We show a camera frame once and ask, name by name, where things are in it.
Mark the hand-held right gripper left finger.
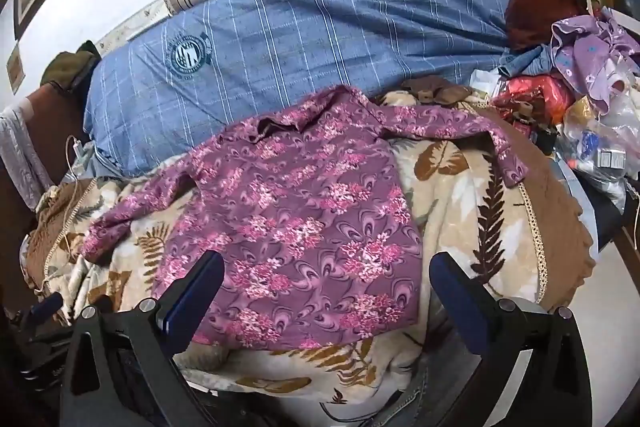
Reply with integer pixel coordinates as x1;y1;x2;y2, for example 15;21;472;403
60;249;226;427

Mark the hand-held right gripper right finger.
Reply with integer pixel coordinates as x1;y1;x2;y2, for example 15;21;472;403
427;251;593;427

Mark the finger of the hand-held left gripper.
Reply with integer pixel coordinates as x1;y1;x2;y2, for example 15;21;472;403
20;291;66;333

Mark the purple floral shirt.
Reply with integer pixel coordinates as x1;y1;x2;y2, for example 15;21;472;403
82;86;530;352

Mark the leaf print blanket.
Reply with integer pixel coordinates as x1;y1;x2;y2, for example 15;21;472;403
22;89;598;408

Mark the pale grey cloth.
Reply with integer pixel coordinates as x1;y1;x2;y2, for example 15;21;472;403
0;102;53;210

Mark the small brown cloth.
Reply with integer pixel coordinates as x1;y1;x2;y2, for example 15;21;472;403
400;76;473;108

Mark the white plastic bag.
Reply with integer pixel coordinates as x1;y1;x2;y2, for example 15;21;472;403
470;69;501;100

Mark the red plastic bag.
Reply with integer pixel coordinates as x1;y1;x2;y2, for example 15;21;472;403
492;74;576;122

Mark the clear plastic bag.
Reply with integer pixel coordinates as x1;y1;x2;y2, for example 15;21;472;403
557;92;640;180

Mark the olive green cloth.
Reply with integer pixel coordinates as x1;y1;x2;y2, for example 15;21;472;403
40;49;101;90

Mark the blue denim cloth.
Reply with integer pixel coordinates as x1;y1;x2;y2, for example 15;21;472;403
497;44;558;80

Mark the lilac floral cloth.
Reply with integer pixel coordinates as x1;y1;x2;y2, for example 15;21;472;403
550;9;640;115

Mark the dark red cloth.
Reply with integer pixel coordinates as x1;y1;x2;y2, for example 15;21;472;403
504;0;593;52

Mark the white charger cable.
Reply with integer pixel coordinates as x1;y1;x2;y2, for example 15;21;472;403
35;136;88;293

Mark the small wall sticker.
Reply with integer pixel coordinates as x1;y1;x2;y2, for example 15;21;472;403
6;42;26;95

